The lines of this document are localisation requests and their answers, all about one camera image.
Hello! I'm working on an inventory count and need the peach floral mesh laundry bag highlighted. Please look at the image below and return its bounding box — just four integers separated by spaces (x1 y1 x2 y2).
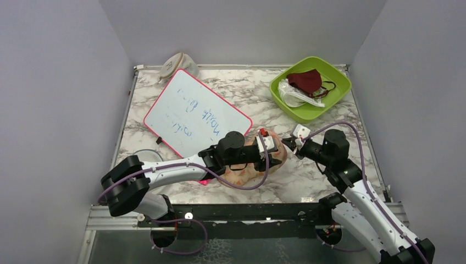
219 129 288 190

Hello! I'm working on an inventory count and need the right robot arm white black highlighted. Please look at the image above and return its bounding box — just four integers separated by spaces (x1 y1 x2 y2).
282 125 435 263

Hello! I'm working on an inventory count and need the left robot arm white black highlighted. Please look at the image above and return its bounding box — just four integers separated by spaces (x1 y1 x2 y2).
98 129 282 226

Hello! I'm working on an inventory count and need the maroon bra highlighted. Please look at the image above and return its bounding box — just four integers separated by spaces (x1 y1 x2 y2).
286 69 336 98

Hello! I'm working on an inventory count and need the green plastic bin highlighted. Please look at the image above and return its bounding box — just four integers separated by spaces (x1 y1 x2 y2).
269 56 352 124

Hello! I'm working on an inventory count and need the pink framed whiteboard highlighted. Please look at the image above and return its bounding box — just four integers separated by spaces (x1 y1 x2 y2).
143 69 253 157

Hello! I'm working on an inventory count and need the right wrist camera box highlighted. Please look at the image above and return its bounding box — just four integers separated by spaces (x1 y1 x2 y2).
291 124 311 139

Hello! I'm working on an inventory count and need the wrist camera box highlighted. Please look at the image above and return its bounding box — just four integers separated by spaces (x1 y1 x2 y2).
291 124 311 139
256 128 278 155

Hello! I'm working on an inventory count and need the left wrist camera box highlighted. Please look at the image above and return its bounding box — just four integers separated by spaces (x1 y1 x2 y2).
256 128 278 155

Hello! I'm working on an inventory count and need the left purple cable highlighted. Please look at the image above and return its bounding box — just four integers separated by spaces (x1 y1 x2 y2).
97 134 271 256

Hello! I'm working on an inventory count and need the purple cable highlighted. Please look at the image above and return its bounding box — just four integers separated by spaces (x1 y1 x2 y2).
301 120 430 264
97 134 271 256

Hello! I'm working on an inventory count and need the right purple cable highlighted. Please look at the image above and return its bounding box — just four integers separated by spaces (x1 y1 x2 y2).
301 120 430 264

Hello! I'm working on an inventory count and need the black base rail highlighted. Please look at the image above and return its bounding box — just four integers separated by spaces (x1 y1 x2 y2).
137 202 335 240

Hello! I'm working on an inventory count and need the aluminium frame rail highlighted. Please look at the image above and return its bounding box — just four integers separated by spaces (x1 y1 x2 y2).
86 205 146 231

